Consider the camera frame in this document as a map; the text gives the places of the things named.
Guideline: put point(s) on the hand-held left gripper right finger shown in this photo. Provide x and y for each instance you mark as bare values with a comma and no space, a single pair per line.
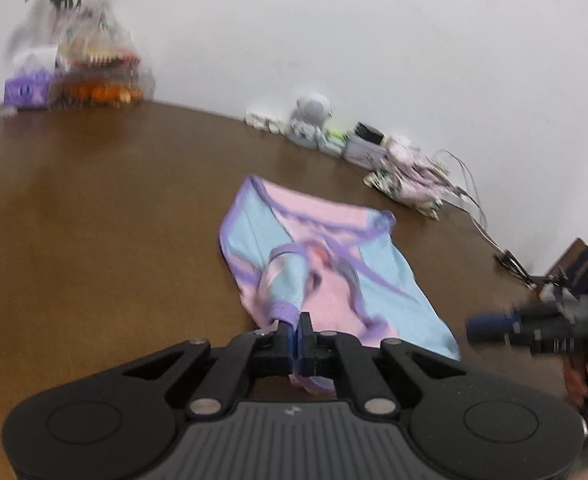
308,340

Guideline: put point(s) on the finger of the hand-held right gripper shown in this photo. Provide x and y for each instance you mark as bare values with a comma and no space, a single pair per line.
493,330

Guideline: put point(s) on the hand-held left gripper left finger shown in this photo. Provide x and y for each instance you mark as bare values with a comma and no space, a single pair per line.
286,342

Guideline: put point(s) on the pink and blue garment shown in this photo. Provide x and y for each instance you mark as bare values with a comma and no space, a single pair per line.
373,280

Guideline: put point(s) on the person's right hand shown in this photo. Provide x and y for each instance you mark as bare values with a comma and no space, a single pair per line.
581,380

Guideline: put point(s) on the floral pouch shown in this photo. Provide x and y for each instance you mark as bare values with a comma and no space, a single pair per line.
413,180

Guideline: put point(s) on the lilac box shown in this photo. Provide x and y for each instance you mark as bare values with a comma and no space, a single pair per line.
363,152

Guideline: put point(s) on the small green box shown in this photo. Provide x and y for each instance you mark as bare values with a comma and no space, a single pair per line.
335,142

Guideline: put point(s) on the black box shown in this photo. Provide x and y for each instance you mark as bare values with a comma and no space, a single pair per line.
368,132

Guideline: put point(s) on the white robot figure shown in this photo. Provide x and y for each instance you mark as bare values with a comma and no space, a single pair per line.
311,120

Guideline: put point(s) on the pile of oranges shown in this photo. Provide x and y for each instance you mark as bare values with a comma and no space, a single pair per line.
99,92

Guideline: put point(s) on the clear plastic snack bag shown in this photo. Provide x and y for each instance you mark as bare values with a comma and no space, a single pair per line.
99,45

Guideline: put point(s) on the purple tissue box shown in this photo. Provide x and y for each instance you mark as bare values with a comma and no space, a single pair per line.
26,91

